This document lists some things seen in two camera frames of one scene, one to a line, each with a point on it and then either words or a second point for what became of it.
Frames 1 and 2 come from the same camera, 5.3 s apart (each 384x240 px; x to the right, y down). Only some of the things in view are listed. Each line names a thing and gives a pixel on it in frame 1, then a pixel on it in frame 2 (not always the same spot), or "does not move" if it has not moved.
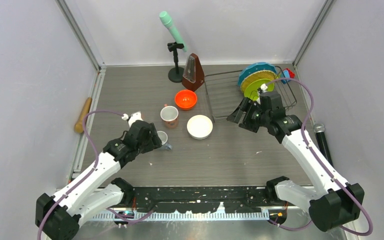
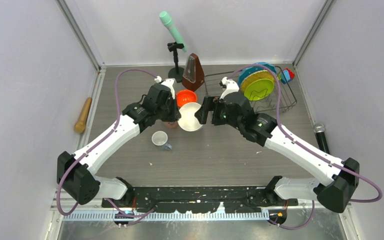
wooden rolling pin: [79, 126] does not move
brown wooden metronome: [193, 76] does not move
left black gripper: [154, 141] to [175, 115]
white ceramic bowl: [199, 127] to [188, 121]
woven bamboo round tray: [254, 75] does not move
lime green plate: [250, 91] does not move
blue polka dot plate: [255, 66] does not move
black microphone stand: [176, 74] does not move
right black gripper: [247, 106] to [209, 103]
